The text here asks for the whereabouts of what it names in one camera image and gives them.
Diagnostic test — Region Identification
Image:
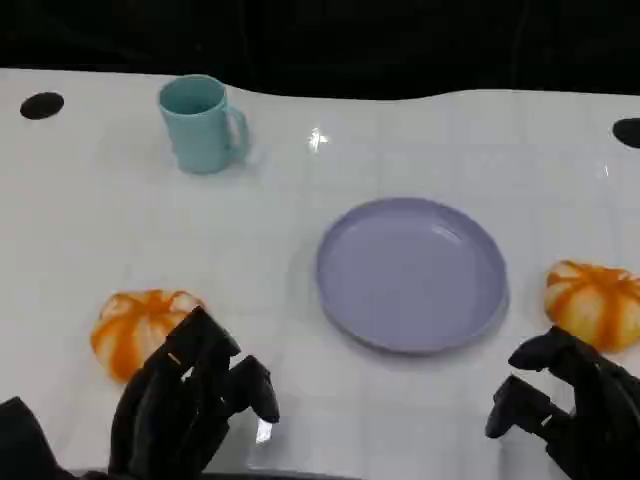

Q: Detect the lilac plate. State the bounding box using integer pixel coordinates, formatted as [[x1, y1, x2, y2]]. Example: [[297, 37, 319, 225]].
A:
[[315, 197, 510, 355]]

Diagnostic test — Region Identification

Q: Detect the black table cable hole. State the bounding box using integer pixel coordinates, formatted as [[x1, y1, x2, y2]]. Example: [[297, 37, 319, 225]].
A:
[[612, 117, 640, 147], [19, 91, 65, 121]]

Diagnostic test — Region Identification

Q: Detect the pale green mug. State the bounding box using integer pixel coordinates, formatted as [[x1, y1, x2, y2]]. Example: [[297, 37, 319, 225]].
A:
[[158, 74, 250, 175]]

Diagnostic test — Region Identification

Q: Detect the orange and white bread roll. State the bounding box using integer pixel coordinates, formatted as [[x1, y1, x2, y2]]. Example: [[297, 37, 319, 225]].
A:
[[543, 259, 640, 354], [89, 288, 206, 384]]

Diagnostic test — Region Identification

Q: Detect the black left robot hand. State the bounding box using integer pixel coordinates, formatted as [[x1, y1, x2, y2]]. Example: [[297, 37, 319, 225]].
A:
[[108, 305, 281, 477]]

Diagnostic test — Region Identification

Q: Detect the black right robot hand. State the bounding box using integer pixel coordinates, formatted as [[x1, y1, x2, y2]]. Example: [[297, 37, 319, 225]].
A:
[[484, 325, 640, 480]]

